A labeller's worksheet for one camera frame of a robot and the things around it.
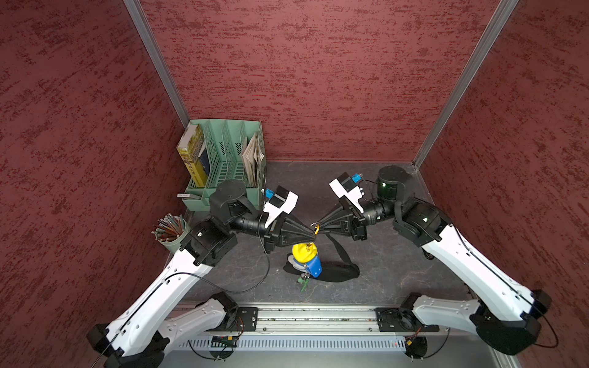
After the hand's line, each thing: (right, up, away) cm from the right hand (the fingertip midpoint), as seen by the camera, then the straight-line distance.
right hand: (318, 233), depth 52 cm
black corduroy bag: (+6, -17, +21) cm, 28 cm away
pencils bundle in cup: (-52, -4, +28) cm, 59 cm away
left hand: (-2, -1, -3) cm, 4 cm away
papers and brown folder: (-24, +23, +40) cm, 52 cm away
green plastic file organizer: (-39, +31, +50) cm, 71 cm away
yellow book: (-50, +26, +38) cm, 68 cm away
